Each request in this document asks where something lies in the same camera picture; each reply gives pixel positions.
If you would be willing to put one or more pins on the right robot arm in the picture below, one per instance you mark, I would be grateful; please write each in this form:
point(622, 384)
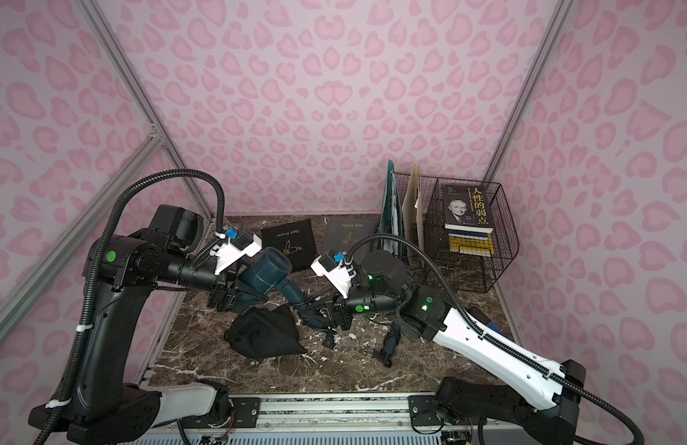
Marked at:
point(538, 394)

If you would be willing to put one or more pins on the black pouch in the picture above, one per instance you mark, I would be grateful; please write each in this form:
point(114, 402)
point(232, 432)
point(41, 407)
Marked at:
point(295, 241)
point(261, 333)

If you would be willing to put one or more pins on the grey hair dryer pouch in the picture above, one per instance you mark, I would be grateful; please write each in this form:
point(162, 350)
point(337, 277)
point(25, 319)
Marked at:
point(343, 232)

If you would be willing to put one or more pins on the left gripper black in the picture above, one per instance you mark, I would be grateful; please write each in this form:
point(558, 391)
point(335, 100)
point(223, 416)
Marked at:
point(226, 290)

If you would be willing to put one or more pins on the beige file folder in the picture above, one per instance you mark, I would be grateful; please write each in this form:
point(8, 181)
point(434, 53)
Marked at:
point(413, 209)

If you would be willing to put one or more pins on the dark green hair dryer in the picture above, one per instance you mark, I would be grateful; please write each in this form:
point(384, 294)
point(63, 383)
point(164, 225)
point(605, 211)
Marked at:
point(391, 341)
point(271, 273)

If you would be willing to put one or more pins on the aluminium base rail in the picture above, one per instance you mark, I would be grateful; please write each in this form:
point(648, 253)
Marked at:
point(338, 418)

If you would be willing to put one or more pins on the black wire file rack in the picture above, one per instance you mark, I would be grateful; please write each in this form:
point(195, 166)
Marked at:
point(466, 272)

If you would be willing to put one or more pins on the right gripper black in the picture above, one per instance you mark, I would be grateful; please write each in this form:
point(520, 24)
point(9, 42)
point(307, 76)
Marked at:
point(341, 311)

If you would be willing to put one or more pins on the black portrait book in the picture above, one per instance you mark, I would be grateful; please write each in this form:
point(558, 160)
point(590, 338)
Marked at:
point(466, 208)

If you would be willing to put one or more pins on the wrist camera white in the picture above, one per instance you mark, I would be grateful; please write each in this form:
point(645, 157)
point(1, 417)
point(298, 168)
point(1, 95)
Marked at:
point(333, 267)
point(232, 245)

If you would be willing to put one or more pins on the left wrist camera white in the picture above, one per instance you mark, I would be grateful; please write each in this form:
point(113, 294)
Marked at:
point(232, 245)

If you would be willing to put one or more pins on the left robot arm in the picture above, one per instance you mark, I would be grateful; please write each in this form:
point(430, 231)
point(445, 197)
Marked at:
point(93, 404)

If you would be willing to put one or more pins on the yellow striped book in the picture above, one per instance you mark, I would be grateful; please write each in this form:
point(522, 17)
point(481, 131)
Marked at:
point(480, 245)

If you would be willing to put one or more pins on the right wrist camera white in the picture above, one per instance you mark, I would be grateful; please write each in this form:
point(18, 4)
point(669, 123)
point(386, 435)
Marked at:
point(333, 267)

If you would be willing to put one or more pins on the green file folder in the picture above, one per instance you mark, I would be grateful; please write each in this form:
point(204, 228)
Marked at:
point(391, 221)

